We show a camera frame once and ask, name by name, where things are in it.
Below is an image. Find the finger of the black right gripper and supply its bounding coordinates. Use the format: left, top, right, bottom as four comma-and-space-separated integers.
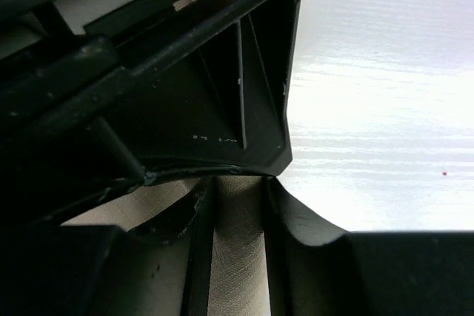
104, 0, 300, 183

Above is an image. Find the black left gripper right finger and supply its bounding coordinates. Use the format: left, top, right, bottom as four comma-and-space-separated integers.
261, 178, 473, 315

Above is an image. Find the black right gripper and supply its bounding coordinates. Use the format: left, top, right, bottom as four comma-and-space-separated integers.
1, 0, 192, 226

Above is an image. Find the beige cloth napkin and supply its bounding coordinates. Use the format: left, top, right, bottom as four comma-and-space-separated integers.
1, 0, 287, 315

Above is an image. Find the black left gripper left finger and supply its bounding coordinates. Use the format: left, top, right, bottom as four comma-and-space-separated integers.
1, 178, 215, 315

